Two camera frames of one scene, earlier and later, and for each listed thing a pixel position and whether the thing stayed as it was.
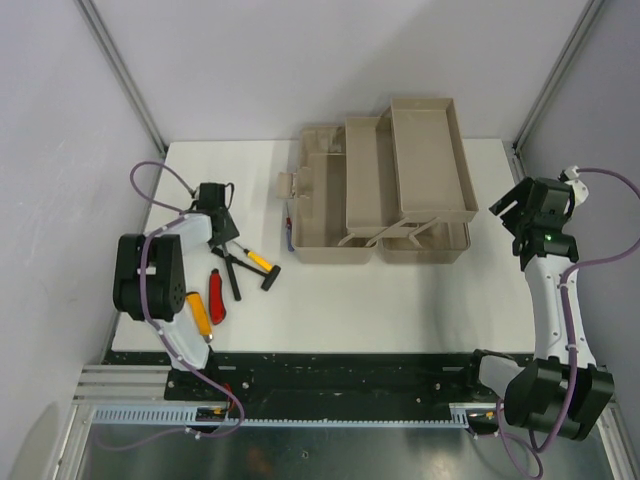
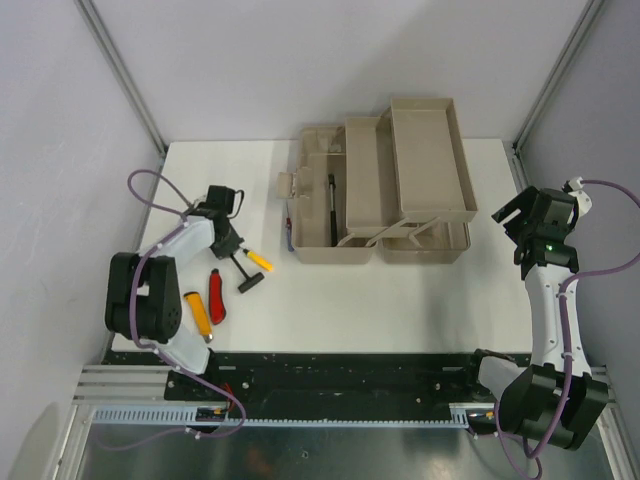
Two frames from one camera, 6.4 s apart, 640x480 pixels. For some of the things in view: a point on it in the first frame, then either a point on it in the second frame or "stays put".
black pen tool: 231,273 → 332,186
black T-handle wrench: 269,277 → 251,281
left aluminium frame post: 118,69 stays put
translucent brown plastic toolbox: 395,188 stays put
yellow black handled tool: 256,258 stays put
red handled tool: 218,309 stays put
